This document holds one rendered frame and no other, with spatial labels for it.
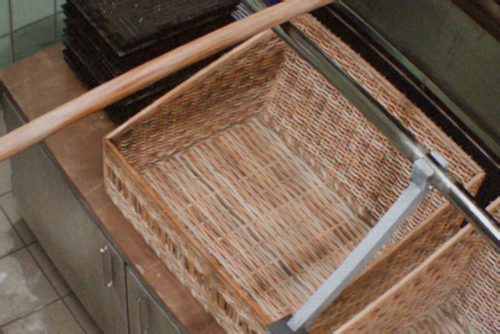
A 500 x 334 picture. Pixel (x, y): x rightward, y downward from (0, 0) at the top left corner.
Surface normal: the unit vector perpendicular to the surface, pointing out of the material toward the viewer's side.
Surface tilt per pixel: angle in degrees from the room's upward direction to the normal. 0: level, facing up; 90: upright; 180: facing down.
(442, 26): 70
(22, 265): 0
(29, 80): 0
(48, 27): 90
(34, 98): 0
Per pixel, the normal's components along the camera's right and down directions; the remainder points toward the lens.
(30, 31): 0.58, 0.62
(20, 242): 0.07, -0.68
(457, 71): -0.74, 0.13
